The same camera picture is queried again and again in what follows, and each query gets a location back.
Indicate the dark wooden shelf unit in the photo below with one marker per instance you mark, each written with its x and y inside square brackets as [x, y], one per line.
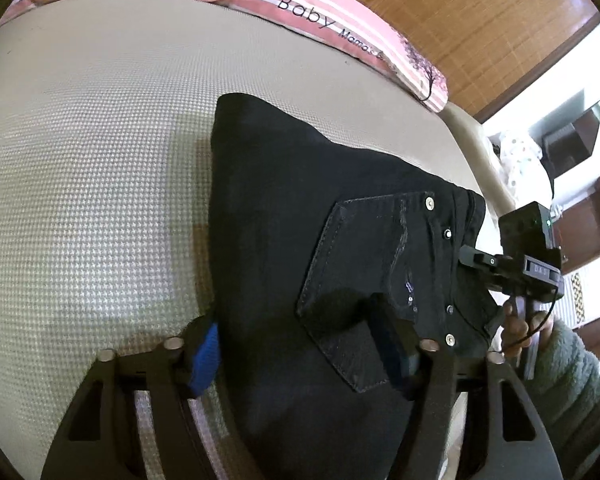
[580, 135]

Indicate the dotted white cloth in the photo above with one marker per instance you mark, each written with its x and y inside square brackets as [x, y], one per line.
[517, 155]

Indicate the person's right forearm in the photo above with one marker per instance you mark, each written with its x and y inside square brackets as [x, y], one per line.
[570, 390]

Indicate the white textured mattress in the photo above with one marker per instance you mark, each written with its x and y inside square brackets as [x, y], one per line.
[105, 160]

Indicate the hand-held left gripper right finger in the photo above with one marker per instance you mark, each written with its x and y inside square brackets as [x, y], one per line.
[391, 347]

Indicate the pink striped blanket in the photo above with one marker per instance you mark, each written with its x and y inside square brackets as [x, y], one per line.
[330, 20]

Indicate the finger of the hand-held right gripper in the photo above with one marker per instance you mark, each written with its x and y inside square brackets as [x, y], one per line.
[477, 259]

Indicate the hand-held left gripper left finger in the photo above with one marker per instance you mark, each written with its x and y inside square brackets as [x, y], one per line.
[205, 355]

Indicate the person's right hand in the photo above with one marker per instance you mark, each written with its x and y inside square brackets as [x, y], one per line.
[515, 327]

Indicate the black pants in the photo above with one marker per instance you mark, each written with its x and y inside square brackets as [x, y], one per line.
[280, 210]

